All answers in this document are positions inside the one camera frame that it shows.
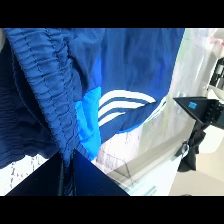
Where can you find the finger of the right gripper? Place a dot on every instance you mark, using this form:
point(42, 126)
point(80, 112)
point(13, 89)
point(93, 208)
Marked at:
point(203, 108)

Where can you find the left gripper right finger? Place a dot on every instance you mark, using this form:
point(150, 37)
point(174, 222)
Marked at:
point(93, 180)

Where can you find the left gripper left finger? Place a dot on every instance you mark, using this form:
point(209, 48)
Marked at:
point(41, 180)

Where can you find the black garment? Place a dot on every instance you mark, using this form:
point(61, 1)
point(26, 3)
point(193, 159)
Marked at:
point(193, 150)

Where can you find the blue striped sports pants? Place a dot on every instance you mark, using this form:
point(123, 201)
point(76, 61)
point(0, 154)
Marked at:
point(133, 63)

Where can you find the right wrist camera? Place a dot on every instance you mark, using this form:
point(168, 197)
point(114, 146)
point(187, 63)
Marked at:
point(220, 71)

